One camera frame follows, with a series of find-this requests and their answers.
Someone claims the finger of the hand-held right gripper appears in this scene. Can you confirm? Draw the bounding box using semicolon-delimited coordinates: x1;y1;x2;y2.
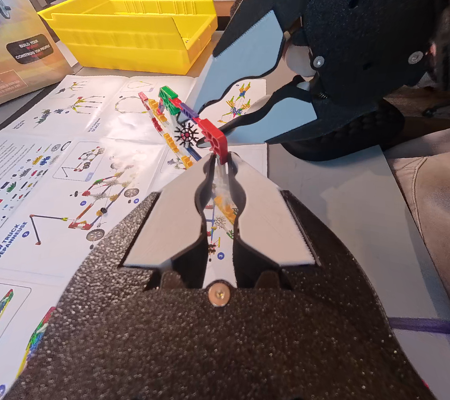
192;10;285;114
225;80;320;144

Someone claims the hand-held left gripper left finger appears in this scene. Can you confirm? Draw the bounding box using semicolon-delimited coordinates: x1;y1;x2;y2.
123;155;218;284

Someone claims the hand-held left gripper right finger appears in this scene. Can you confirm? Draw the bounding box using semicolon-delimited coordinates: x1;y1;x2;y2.
229;154;315;287

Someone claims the colourful rod connector frame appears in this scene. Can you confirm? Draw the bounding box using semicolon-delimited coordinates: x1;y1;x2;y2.
139;86;230;165

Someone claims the black snowflake connector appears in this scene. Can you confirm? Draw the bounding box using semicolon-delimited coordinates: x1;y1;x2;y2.
175;122;200;149

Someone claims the yellow plastic parts bin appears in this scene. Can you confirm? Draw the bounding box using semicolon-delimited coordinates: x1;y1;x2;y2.
39;0;218;75

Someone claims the black chair seat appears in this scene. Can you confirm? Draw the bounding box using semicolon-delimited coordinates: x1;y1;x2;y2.
281;98;405;161

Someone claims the white building instruction sheet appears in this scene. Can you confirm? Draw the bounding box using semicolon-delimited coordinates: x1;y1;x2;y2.
0;75;268;372

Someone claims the cardboard toy set box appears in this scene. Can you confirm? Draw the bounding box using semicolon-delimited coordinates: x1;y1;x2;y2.
0;0;79;105

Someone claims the purple strap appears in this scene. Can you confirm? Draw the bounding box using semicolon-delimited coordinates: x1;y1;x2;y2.
388;316;450;335

